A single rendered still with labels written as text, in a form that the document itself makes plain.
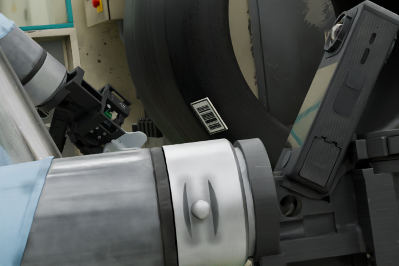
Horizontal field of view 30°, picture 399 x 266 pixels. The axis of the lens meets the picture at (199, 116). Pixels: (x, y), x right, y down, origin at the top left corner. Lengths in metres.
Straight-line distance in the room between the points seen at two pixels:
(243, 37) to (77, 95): 0.60
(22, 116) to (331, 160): 0.22
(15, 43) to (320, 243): 0.73
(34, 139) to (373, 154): 0.24
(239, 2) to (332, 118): 1.22
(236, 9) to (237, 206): 1.24
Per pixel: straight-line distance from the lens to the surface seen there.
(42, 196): 0.40
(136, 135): 1.19
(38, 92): 1.10
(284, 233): 0.43
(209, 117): 1.17
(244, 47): 1.62
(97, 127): 1.13
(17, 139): 0.52
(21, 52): 1.08
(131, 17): 1.32
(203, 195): 0.40
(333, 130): 0.42
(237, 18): 1.62
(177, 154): 0.41
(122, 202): 0.39
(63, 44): 1.87
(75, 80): 1.10
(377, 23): 0.44
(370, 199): 0.42
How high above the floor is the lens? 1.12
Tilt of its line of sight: 3 degrees down
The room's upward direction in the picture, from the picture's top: 6 degrees counter-clockwise
